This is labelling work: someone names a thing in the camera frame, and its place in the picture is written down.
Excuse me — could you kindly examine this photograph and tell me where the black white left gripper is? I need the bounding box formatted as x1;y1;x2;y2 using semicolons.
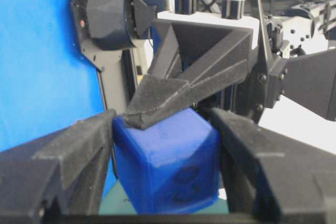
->
124;0;280;129

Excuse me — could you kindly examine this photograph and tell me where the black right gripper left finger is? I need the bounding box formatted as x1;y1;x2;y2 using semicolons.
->
1;109;116;223

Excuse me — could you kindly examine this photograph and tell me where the blurred grey-green panel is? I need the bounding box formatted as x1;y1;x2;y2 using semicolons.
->
98;179;232;216

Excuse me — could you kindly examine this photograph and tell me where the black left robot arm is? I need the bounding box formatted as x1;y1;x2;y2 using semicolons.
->
124;0;335;129

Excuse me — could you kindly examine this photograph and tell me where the blue block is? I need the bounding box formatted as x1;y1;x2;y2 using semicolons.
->
112;109;221;214

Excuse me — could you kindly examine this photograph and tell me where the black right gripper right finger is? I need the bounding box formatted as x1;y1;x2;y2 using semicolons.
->
211;108;335;223

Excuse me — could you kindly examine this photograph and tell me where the blue table cloth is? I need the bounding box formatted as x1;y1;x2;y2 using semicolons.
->
1;0;129;151

